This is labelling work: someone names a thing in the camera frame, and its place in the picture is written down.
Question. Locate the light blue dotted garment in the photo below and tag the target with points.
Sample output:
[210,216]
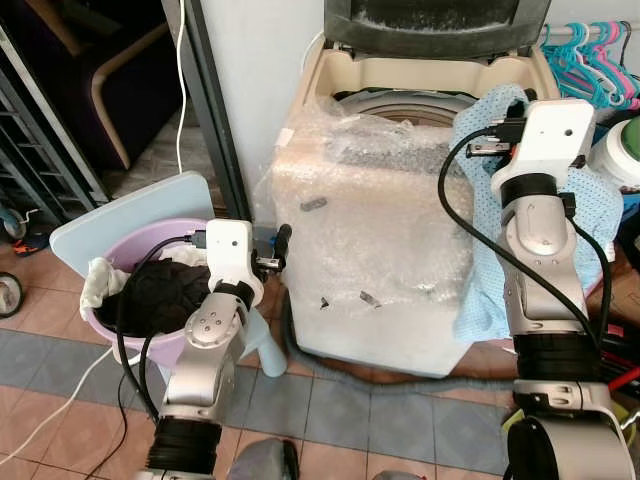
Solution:
[482,290]

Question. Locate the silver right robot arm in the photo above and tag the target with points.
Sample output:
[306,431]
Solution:
[540,235]

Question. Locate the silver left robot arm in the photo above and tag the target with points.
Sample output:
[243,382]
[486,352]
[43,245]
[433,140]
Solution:
[210,330]

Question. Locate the beige top-load washing machine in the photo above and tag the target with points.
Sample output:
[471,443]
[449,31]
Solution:
[330,80]

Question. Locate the pink plastic clothes hanger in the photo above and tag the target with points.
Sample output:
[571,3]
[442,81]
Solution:
[627,75]

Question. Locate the teal plastic clothes hanger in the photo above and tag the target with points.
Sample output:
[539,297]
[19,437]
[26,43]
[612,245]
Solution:
[575,65]

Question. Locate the clear bubble wrap sheet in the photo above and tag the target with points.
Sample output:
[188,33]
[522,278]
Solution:
[380,220]

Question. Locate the black garment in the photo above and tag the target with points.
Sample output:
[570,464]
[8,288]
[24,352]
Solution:
[160,295]

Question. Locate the purple plastic laundry basin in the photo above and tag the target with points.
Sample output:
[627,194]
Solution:
[150,240]

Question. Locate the light blue plastic stool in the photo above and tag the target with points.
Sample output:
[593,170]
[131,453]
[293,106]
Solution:
[120,210]

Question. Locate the white cloth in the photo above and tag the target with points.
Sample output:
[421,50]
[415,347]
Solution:
[100,280]

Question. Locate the grey robot knee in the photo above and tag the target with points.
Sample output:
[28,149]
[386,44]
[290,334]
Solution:
[265,462]

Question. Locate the dark armchair with wooden arm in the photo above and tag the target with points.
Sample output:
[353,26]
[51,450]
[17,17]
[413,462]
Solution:
[110,90]

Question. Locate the blue plastic container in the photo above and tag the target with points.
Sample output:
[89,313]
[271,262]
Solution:
[631,205]

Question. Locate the grey metal rack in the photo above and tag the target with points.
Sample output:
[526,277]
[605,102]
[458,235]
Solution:
[40,150]

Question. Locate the black caster wheel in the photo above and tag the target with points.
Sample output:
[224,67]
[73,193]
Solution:
[8,295]

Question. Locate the white jar with green lid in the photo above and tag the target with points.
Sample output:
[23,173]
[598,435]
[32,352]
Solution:
[620,150]

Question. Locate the green dustpan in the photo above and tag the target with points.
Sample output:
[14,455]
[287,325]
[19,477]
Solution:
[515,422]

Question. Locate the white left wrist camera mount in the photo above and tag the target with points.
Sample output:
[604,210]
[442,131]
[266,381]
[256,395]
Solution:
[228,252]

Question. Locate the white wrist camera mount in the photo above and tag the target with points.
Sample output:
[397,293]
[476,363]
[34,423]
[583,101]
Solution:
[228,252]
[550,135]

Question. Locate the dark metal door frame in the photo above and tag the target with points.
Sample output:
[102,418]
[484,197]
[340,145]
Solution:
[215,110]

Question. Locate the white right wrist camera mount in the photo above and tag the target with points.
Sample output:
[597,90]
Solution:
[550,135]

